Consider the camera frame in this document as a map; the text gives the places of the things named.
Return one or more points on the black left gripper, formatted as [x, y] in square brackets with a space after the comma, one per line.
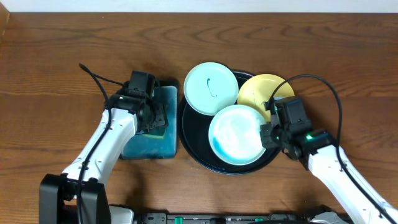
[158, 115]

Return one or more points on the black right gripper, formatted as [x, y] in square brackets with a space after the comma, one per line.
[267, 141]

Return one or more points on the green yellow scrub sponge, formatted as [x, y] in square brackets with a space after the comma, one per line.
[157, 133]

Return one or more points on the mint plate bottom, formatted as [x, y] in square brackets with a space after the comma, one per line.
[234, 135]

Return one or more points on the mint plate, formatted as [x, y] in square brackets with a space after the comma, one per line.
[234, 135]
[209, 87]

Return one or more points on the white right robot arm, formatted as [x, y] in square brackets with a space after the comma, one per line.
[319, 153]

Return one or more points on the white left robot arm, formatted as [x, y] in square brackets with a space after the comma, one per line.
[135, 124]

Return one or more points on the round black tray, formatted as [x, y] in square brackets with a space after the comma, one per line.
[193, 131]

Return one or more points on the black tub of soapy water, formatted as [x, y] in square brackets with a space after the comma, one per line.
[141, 147]

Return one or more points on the mint plate top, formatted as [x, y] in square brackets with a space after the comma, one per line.
[209, 87]

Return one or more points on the yellow plate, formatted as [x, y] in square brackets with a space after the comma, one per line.
[257, 90]

